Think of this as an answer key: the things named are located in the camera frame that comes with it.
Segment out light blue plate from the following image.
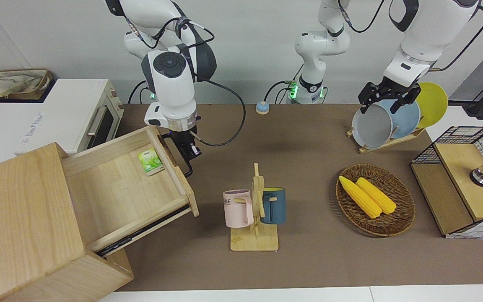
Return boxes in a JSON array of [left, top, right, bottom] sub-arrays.
[[378, 99, 421, 139]]

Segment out black right base cable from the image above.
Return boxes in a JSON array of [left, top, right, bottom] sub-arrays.
[[127, 80, 149, 104]]

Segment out black base cable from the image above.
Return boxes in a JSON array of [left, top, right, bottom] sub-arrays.
[[127, 80, 149, 104], [265, 79, 294, 104]]

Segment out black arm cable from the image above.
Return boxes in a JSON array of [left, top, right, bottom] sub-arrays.
[[428, 5, 483, 73], [191, 79, 247, 147]]

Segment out yellow plate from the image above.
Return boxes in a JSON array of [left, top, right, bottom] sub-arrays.
[[415, 82, 449, 128]]

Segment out black left base cable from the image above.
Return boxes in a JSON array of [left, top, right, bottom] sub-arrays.
[[265, 79, 294, 104]]

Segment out brown woven tray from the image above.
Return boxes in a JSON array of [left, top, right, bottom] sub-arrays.
[[0, 68, 53, 101]]

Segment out grey plate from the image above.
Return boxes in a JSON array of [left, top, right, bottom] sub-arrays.
[[351, 104, 394, 149]]

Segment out beige cloth bag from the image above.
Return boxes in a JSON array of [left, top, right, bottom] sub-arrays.
[[0, 72, 50, 99]]

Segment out wooden box with wire frame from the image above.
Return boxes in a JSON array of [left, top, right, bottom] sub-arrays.
[[410, 126, 483, 240]]

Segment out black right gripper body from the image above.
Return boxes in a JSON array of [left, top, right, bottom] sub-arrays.
[[167, 128, 198, 147]]

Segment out light wooden drawer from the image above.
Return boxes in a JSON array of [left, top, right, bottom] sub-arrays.
[[61, 125, 200, 257]]

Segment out light wooden cabinet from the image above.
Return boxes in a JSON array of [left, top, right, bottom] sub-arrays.
[[0, 142, 134, 302]]

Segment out green tea packet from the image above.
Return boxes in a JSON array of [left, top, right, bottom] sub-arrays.
[[138, 148, 165, 176]]

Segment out wooden dish rack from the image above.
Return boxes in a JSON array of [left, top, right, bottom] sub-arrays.
[[346, 126, 426, 154]]

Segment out yellow corn cob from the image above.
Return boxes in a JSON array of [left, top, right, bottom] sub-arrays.
[[356, 177, 397, 215], [339, 175, 382, 219]]

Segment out wooden mug rack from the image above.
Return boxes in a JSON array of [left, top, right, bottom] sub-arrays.
[[230, 163, 280, 252]]

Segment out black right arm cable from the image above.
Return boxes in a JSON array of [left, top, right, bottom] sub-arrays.
[[191, 79, 247, 147]]

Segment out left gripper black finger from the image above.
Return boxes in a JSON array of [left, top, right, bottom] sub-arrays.
[[358, 83, 379, 115], [390, 84, 421, 115]]

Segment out brown table mat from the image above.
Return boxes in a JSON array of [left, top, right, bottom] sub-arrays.
[[116, 104, 483, 292]]

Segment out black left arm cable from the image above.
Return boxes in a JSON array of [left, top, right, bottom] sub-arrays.
[[428, 5, 483, 73]]

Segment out pink mug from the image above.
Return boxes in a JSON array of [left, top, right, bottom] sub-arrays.
[[223, 190, 254, 228]]

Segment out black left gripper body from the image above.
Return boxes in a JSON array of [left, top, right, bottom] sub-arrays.
[[378, 77, 412, 101]]

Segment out brown wicker basket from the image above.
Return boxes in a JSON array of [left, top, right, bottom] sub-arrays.
[[336, 164, 416, 237]]

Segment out white toaster oven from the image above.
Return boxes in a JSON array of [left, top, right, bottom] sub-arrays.
[[0, 79, 125, 172]]

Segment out dark blue mug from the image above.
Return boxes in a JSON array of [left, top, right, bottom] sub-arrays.
[[260, 187, 286, 225]]

